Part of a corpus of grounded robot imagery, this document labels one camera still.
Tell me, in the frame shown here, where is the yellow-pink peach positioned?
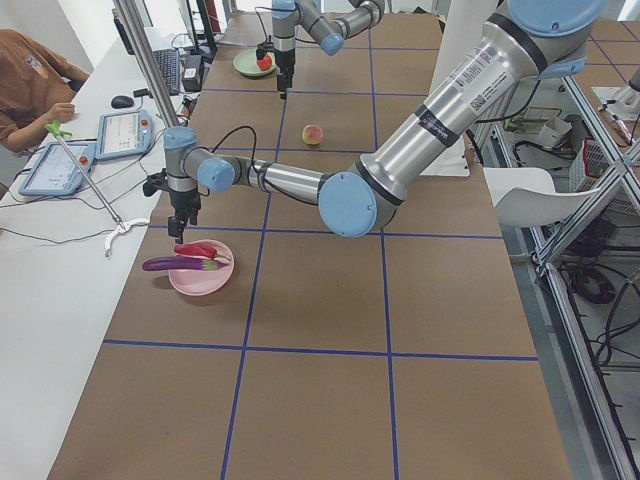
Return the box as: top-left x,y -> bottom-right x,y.
301,124 -> 324,146

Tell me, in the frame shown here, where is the purple eggplant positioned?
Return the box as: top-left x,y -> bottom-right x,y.
142,256 -> 228,271

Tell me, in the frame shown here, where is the pink plate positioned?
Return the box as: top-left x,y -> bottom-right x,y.
168,239 -> 235,296

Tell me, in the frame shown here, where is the black computer mouse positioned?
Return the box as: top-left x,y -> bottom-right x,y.
110,95 -> 135,109

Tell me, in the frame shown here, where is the white chair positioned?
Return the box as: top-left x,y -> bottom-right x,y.
483,167 -> 600,227

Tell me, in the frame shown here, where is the red chili pepper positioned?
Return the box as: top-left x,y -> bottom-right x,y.
173,242 -> 231,261

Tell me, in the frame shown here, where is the teach pendant tablet near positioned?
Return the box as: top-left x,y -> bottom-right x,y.
19,142 -> 84,196

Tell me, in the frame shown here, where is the white plastic basket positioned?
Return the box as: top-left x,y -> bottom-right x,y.
569,138 -> 610,192

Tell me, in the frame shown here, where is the green plate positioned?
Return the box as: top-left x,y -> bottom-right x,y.
232,49 -> 276,78

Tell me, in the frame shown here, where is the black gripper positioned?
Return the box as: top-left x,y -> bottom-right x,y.
142,168 -> 201,243
256,43 -> 295,100

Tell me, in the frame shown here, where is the black keyboard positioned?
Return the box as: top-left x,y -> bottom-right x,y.
152,48 -> 181,96

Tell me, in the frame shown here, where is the aluminium frame post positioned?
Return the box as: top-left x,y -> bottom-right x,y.
114,0 -> 179,128

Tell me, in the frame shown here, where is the person in brown shirt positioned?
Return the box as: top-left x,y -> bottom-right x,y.
1,29 -> 89,153

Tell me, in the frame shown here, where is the reacher grabber stick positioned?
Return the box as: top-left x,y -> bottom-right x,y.
43,120 -> 151,259

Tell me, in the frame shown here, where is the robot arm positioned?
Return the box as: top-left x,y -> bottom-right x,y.
143,1 -> 605,240
257,0 -> 386,99

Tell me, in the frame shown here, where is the red-orange pomegranate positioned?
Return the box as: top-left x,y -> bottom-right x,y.
256,54 -> 273,72

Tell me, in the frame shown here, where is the teach pendant tablet far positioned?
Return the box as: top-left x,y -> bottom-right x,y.
95,110 -> 154,161

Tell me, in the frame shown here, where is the teach pendant tablet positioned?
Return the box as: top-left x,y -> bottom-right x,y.
19,142 -> 84,196
95,110 -> 154,161

